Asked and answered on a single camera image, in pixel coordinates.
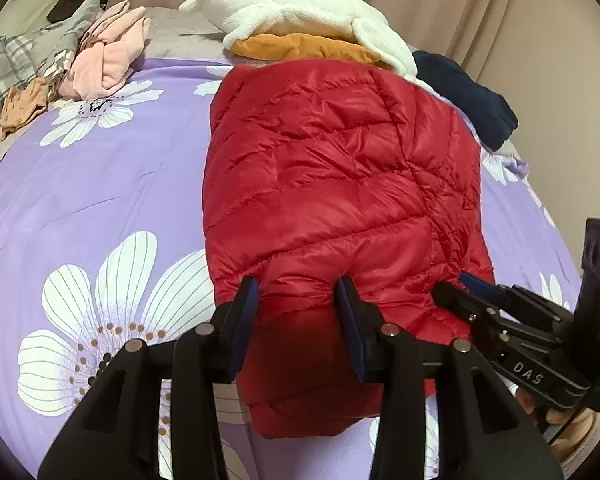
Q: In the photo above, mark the pink garment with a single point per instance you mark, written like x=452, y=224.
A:
x=105, y=65

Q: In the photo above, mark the white fleece garment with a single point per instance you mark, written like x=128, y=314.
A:
x=290, y=10

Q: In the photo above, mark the person's right hand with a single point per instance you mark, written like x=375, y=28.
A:
x=530, y=405

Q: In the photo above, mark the purple floral blanket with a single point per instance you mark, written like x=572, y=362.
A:
x=105, y=185

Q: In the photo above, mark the tan printed garment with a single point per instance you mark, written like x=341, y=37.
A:
x=22, y=107

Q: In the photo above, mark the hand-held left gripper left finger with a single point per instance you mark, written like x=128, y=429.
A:
x=250, y=310

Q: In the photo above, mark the orange folded garment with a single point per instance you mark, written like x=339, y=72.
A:
x=300, y=47

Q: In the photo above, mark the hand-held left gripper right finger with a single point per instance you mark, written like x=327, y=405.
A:
x=349, y=330

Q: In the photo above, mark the red puffer jacket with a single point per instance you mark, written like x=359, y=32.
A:
x=330, y=170

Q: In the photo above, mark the person's right forearm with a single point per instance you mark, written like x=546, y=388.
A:
x=580, y=435

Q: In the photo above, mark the navy folded garment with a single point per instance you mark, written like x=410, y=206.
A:
x=460, y=95

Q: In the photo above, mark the grey plaid pillow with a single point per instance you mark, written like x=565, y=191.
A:
x=0, y=75

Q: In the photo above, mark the black garment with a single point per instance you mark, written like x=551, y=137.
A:
x=65, y=7

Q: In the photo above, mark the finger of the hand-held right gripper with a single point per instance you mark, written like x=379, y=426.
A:
x=475, y=315
x=480, y=287

